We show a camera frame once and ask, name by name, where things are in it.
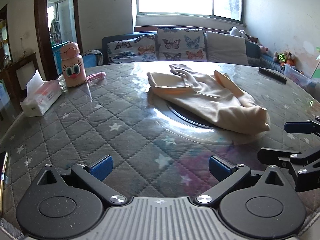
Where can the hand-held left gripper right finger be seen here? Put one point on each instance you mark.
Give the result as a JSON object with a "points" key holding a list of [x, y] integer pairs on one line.
{"points": [[220, 169]]}

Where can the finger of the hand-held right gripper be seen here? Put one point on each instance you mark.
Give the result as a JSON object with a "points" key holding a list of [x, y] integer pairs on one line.
{"points": [[303, 163], [297, 127]]}

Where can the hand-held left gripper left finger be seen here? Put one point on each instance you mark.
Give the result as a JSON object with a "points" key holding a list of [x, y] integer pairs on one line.
{"points": [[101, 168]]}

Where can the cream garment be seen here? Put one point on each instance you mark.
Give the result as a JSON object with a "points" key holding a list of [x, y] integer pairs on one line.
{"points": [[212, 100]]}

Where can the clear plastic storage box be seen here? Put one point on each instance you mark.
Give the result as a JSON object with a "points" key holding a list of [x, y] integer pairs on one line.
{"points": [[298, 77]]}

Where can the black remote control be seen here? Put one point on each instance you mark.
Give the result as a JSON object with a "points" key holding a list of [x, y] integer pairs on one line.
{"points": [[272, 74]]}

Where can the round black cooktop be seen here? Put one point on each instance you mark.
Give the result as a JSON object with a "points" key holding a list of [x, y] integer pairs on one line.
{"points": [[183, 117]]}

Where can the brown plush toys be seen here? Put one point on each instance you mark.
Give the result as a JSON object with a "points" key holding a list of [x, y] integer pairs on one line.
{"points": [[285, 58]]}

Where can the white tissue box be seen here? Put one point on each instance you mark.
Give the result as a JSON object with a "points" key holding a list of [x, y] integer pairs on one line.
{"points": [[43, 97]]}

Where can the smartphone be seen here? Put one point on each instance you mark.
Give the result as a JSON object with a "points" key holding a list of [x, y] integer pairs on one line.
{"points": [[3, 177]]}

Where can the pink cartoon water bottle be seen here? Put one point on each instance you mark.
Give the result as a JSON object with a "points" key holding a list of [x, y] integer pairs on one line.
{"points": [[73, 67]]}

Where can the plain white cushion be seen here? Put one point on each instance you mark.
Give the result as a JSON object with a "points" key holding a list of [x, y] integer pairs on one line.
{"points": [[226, 48]]}

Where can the blue chair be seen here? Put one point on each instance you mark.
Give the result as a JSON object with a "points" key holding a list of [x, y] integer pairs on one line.
{"points": [[88, 60]]}

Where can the panda plush toy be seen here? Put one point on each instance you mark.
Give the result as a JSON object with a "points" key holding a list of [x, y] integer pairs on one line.
{"points": [[235, 32]]}

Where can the dark blue sofa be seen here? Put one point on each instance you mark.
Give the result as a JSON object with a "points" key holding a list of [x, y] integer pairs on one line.
{"points": [[104, 51]]}

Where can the butterfly print cushion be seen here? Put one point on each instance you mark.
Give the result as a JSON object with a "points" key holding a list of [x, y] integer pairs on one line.
{"points": [[180, 43], [132, 51]]}

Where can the dark wooden cabinet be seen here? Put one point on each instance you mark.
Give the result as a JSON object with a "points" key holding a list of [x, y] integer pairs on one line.
{"points": [[12, 80]]}

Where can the blue plastic shelf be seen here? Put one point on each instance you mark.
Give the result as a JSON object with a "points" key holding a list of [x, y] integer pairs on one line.
{"points": [[55, 48]]}

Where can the dark wooden door frame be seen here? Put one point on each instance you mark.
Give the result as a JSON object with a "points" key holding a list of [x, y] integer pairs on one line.
{"points": [[41, 25]]}

